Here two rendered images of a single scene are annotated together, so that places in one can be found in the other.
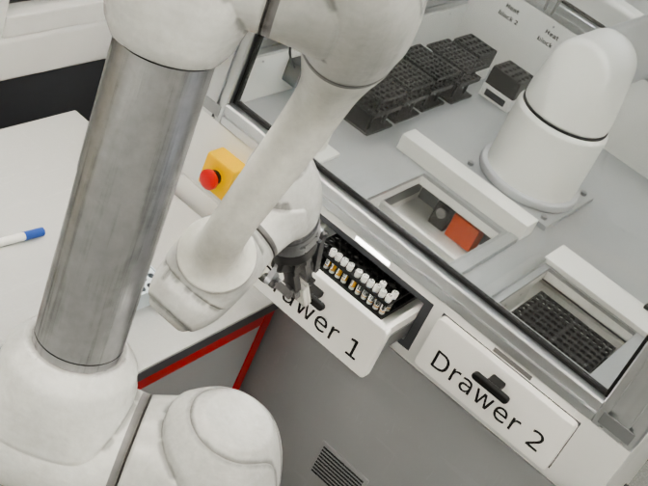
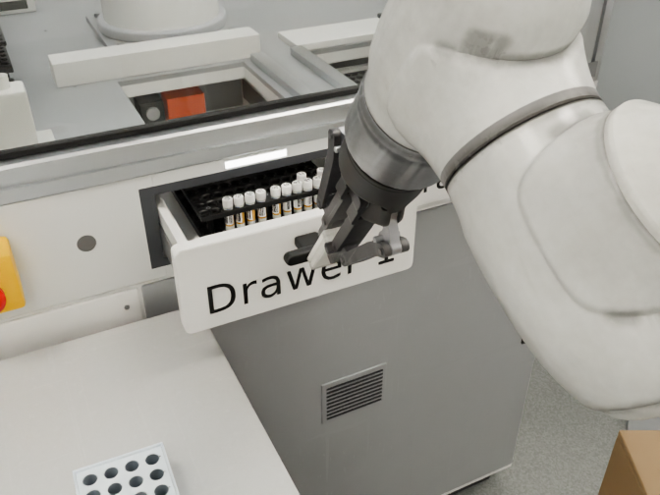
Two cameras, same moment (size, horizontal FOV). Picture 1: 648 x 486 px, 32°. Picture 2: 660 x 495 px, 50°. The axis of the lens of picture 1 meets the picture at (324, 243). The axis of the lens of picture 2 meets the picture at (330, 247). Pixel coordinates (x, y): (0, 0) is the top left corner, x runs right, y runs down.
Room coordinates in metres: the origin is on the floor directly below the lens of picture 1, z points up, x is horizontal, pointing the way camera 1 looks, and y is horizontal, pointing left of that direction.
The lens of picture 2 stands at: (1.11, 0.47, 1.33)
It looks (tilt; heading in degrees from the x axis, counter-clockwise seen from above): 34 degrees down; 309
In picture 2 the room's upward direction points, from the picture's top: straight up
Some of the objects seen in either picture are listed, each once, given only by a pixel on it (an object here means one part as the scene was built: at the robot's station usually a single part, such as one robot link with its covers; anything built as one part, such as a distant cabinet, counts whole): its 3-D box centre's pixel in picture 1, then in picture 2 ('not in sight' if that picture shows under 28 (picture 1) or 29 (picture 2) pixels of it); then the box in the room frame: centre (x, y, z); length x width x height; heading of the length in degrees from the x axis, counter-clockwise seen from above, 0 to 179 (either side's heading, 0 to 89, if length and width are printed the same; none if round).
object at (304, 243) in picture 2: (311, 292); (311, 246); (1.53, -0.02, 0.91); 0.07 x 0.04 x 0.01; 65
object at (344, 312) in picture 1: (314, 301); (302, 257); (1.55, -0.03, 0.87); 0.29 x 0.02 x 0.11; 65
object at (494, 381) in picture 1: (494, 384); not in sight; (1.51, -0.35, 0.91); 0.07 x 0.04 x 0.01; 65
